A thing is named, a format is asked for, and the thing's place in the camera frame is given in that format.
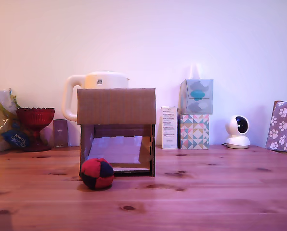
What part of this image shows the red and navy footbag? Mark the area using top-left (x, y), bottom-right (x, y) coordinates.
top-left (79, 157), bottom-right (115, 191)

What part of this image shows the cardboard dice tower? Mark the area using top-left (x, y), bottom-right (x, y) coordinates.
top-left (76, 88), bottom-right (157, 178)

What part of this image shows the white printed carton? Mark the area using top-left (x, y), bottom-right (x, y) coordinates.
top-left (160, 106), bottom-right (179, 150)

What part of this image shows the cream electric kettle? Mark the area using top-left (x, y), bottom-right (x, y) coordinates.
top-left (62, 71), bottom-right (130, 122)

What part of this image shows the geometric pattern box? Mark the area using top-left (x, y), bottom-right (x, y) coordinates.
top-left (179, 114), bottom-right (210, 150)

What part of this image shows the cloud print tissue box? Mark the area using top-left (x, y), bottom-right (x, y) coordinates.
top-left (178, 78), bottom-right (214, 116)

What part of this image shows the white tissue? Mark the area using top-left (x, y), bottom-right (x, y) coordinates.
top-left (188, 63), bottom-right (203, 80)

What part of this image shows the small mauve box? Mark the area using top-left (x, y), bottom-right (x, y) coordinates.
top-left (53, 119), bottom-right (68, 148)

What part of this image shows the red glass footed bowl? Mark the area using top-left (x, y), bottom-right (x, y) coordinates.
top-left (15, 107), bottom-right (55, 152)

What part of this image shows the paw print bag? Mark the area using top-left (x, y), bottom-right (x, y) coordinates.
top-left (265, 98), bottom-right (287, 153)

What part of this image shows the small white round camera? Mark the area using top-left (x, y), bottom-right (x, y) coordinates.
top-left (225, 115), bottom-right (250, 149)

